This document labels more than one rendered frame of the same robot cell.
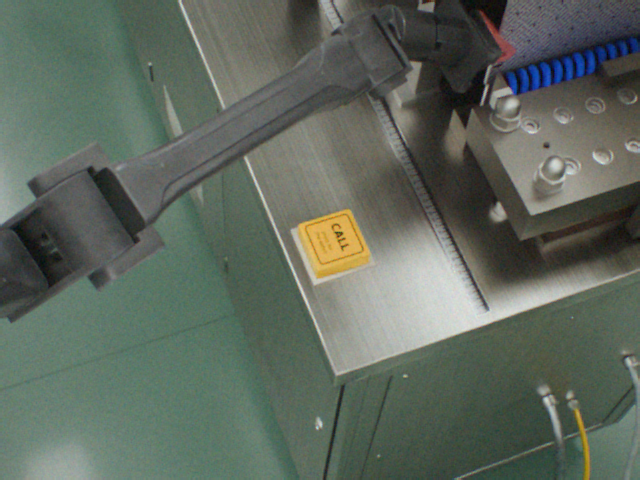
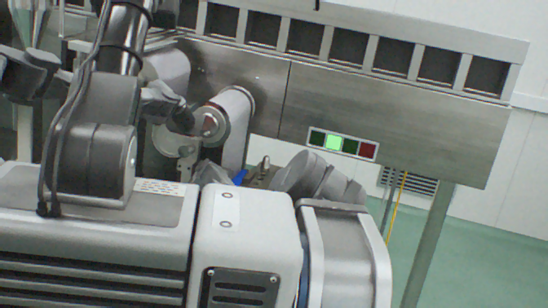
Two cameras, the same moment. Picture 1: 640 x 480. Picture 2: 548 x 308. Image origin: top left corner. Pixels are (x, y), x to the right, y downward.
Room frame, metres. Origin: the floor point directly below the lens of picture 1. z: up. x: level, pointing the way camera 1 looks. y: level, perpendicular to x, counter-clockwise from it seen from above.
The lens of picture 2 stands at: (-0.21, 0.92, 1.76)
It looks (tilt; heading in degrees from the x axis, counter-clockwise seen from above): 20 degrees down; 308
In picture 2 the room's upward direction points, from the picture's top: 10 degrees clockwise
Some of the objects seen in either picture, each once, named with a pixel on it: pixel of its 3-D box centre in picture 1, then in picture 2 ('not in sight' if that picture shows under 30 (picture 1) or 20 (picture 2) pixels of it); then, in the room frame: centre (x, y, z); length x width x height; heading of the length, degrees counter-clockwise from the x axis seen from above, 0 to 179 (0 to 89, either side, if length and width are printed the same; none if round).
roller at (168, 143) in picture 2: not in sight; (186, 128); (1.06, -0.21, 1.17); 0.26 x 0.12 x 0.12; 117
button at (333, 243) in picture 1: (333, 243); not in sight; (0.65, -0.02, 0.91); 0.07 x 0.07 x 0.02; 27
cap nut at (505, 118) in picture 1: (508, 109); not in sight; (0.78, -0.21, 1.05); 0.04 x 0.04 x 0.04
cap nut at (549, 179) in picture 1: (552, 171); not in sight; (0.70, -0.26, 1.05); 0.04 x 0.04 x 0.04
